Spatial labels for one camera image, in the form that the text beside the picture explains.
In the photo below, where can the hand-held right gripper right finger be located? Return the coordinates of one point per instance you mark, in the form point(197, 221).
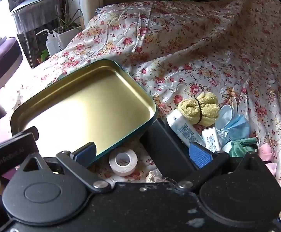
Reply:
point(199, 156)

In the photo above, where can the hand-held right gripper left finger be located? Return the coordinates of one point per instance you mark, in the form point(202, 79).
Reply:
point(86, 154)

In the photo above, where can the white tissue pack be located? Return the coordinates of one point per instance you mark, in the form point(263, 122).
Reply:
point(185, 130)
point(211, 140)

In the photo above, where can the white tape roll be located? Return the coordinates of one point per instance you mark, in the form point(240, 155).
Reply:
point(123, 160)

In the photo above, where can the green and pink plush doll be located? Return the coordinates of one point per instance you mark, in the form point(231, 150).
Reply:
point(242, 146)

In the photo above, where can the blue face mask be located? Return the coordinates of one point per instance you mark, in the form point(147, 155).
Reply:
point(234, 125)

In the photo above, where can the yellow towel with black band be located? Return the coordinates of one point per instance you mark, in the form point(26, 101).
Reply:
point(201, 108)

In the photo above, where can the green tin box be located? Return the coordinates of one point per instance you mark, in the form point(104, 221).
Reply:
point(82, 101)

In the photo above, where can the floral bedspread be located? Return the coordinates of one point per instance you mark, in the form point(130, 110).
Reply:
point(215, 53)

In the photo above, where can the purple stool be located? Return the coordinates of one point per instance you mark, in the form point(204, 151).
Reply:
point(0, 53)

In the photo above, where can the white squeeze bottle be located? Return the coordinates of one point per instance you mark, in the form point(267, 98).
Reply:
point(51, 44)

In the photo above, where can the potted plant in white planter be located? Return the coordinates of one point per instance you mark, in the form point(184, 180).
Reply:
point(69, 30)

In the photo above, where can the clear acrylic side table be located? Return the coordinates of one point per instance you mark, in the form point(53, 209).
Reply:
point(34, 17)

